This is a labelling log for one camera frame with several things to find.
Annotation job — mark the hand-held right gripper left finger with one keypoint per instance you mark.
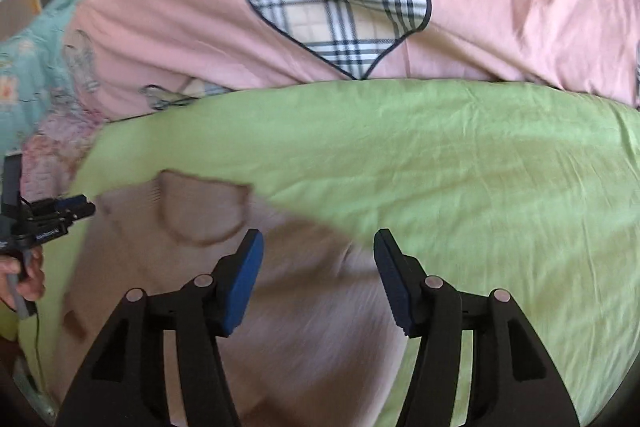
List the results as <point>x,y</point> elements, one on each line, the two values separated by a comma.
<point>245,287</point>

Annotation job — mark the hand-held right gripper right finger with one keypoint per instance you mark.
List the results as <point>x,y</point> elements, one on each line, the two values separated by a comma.
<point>395,292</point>

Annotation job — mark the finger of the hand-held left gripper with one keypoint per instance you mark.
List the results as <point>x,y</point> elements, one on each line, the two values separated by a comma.
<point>55,222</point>
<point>70,203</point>

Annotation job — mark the beige knit sweater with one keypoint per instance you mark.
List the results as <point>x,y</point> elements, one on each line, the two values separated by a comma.
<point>310,307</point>

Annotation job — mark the person's left hand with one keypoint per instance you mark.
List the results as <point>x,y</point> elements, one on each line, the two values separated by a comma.
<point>35,284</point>

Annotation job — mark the floral ruffled pillow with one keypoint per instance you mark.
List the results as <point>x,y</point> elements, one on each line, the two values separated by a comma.
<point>60,152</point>

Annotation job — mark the green bedsheet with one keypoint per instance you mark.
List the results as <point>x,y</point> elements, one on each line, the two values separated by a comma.
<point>450,167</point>

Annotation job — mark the teal floral bedsheet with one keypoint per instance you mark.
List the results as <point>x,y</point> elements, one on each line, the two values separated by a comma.
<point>30,72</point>

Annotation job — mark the pink quilt with plaid hearts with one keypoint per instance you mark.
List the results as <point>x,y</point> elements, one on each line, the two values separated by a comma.
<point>200,42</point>

